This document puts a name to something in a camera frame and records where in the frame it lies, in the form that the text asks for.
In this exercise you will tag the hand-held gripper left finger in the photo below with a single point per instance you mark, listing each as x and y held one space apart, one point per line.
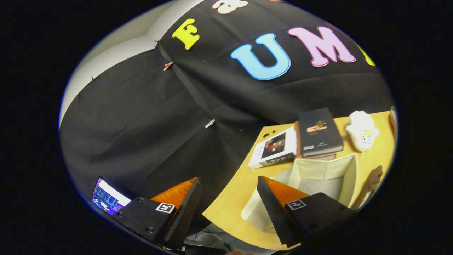
184 216

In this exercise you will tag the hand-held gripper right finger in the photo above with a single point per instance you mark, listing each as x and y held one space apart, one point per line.
274 212

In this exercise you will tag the grey fabric storage box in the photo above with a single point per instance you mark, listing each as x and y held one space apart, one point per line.
318 171

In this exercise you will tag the brown fuzzy shoe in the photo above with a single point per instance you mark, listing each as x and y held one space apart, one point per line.
370 184

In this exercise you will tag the white picture-cover book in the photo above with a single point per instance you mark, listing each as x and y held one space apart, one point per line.
274 148

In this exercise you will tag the computer monitor screen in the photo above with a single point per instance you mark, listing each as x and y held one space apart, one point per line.
108 198

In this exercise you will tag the black backdrop cloth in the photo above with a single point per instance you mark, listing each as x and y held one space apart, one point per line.
148 134

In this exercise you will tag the dark hardcover book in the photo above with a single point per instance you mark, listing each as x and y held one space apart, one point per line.
320 132

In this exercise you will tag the silver clip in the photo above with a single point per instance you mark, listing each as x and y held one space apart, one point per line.
210 123

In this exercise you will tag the white plush toy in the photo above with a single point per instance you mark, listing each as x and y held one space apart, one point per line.
361 127

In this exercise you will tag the brown clip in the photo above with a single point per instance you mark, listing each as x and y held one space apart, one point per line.
168 66

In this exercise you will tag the watermelon slice plush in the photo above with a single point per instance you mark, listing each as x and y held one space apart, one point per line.
393 118

